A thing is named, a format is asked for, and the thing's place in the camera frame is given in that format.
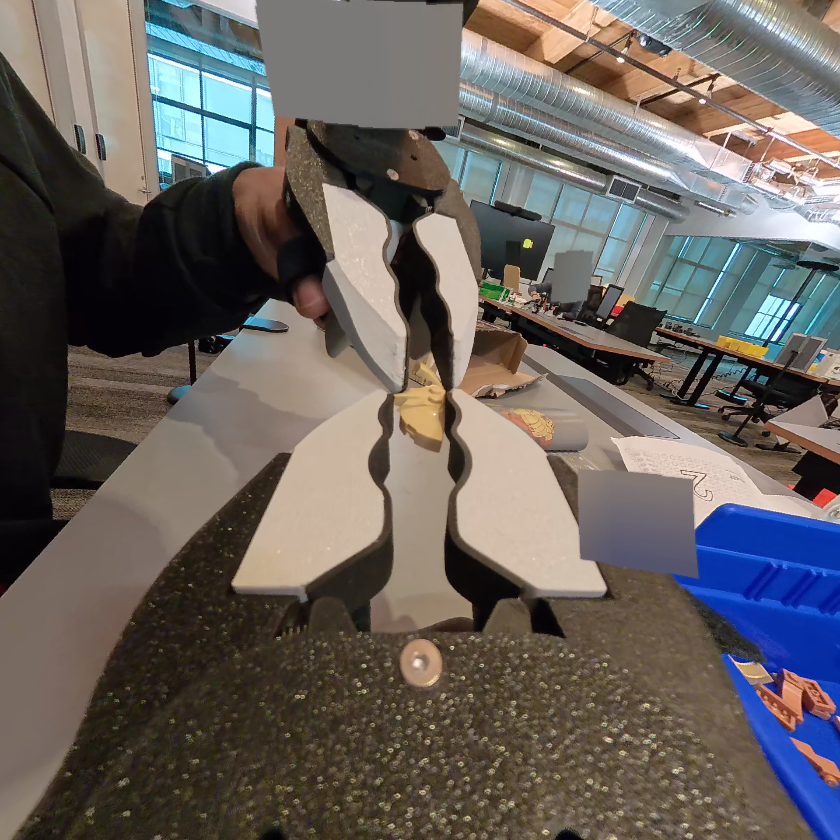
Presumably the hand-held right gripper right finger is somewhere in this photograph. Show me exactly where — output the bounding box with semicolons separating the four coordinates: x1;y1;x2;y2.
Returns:
445;390;608;629

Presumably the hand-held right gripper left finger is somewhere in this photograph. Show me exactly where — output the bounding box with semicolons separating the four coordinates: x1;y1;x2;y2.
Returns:
231;392;395;627

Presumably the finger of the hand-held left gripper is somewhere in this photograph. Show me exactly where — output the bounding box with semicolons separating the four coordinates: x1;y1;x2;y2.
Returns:
322;182;410;394
412;210;479;392

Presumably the tan brick assembly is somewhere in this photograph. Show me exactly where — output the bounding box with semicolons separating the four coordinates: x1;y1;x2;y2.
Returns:
394;357;448;454

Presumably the person's left forearm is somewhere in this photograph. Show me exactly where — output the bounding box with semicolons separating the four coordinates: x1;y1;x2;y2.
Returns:
66;161;290;360

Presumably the long desk with wooden edge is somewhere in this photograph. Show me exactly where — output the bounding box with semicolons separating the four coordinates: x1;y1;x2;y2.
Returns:
479;295;673;389
656;326;840;412

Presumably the person's left hand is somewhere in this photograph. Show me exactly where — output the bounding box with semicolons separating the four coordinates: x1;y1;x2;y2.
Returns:
232;164;333;322

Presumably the large black display screen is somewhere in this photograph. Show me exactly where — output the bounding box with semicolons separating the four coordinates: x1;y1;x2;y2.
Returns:
469;200;557;284

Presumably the open cardboard set box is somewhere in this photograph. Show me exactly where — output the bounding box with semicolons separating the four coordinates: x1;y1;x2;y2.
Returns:
459;325;549;399

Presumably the white printed paper sheet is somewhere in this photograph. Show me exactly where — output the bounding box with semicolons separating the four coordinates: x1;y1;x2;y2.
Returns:
612;436;765;501

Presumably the black office chair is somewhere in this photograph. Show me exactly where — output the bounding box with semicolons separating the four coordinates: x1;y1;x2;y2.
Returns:
718;374;798;448
607;302;668;388

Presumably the blue plastic storage bin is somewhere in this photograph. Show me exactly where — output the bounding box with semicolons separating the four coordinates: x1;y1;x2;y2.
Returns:
672;504;840;840

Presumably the white card sheet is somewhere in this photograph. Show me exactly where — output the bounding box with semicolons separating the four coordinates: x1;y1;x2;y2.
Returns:
774;395;829;431

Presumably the silver monitor back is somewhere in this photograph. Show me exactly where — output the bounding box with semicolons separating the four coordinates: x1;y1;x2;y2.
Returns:
774;333;828;372

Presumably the group of small loose bricks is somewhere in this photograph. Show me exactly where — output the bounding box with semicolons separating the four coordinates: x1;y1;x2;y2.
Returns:
728;656;840;788

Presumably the black floor lamp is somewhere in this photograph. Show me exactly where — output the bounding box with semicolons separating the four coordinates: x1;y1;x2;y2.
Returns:
761;259;840;343

